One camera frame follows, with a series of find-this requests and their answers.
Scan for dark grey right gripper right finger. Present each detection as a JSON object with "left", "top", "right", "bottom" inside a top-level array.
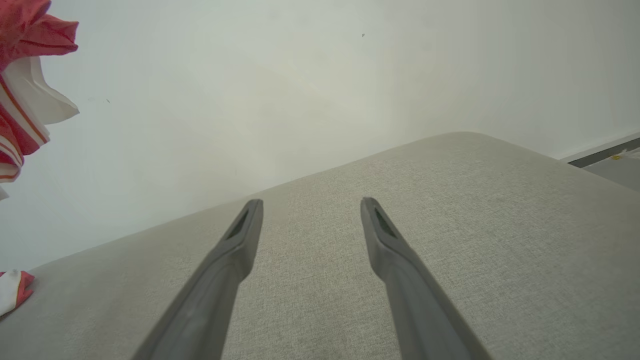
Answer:
[{"left": 360, "top": 197, "right": 493, "bottom": 360}]

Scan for red jersey with number print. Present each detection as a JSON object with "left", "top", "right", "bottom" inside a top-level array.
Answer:
[{"left": 0, "top": 0, "right": 80, "bottom": 201}]

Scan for white and dark wall baseboard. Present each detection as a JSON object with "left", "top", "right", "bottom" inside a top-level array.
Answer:
[{"left": 560, "top": 131, "right": 640, "bottom": 169}]

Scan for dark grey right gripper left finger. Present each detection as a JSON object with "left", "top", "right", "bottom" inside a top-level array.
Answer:
[{"left": 131, "top": 198, "right": 264, "bottom": 360}]

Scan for red shorts with white stripe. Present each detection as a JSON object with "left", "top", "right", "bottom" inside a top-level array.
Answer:
[{"left": 0, "top": 270, "right": 36, "bottom": 319}]

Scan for grey fabric sofa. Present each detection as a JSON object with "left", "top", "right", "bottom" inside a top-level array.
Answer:
[{"left": 0, "top": 131, "right": 640, "bottom": 360}]

